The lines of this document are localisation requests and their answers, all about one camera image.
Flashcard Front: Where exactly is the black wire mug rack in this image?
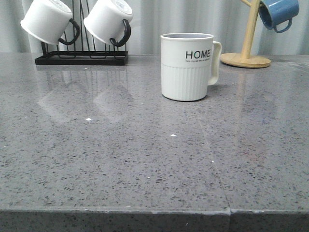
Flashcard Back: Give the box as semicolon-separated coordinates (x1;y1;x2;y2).
35;0;128;66

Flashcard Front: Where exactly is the white HOME mug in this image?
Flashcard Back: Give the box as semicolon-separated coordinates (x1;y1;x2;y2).
160;33;222;102

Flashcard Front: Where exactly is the wooden mug tree stand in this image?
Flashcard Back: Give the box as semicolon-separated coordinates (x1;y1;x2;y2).
220;0;271;68

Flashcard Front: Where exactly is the white enamel mug right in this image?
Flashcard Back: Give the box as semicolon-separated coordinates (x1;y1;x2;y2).
84;0;133;47

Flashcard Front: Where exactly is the white enamel mug left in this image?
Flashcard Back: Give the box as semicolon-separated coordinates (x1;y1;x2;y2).
20;0;81;45

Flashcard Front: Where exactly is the blue enamel mug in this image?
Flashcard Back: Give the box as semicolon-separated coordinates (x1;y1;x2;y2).
259;0;299;33

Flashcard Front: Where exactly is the white enamel mug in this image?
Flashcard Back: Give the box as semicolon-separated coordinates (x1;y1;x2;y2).
84;0;133;47
20;0;81;45

